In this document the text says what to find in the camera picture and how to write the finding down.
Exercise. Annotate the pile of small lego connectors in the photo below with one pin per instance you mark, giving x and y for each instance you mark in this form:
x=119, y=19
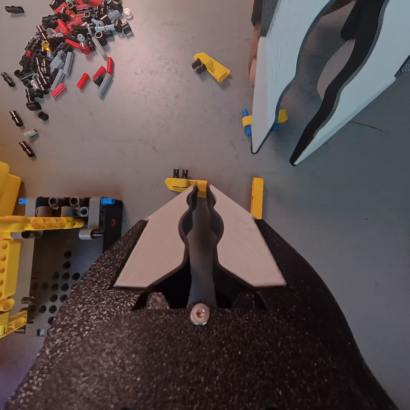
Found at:
x=64, y=41

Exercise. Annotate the yellow lego beam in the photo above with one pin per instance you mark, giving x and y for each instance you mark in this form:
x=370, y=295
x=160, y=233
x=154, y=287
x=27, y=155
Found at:
x=257, y=197
x=246, y=121

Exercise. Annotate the yellow curved lego panel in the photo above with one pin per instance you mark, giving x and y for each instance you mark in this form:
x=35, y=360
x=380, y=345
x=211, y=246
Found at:
x=179, y=184
x=216, y=69

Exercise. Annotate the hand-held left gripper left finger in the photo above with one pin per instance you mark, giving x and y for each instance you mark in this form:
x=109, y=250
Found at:
x=150, y=256

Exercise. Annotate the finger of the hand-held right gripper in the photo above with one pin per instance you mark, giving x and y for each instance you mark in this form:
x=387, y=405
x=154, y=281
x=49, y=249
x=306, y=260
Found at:
x=378, y=80
x=275, y=64

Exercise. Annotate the black and yellow lego assembly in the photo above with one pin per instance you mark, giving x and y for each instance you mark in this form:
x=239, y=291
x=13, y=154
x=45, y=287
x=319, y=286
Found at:
x=48, y=256

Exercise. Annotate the person's right hand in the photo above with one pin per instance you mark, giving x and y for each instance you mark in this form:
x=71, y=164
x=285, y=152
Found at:
x=253, y=64

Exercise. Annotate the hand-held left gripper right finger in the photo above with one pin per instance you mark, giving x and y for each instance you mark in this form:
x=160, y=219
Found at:
x=249, y=256

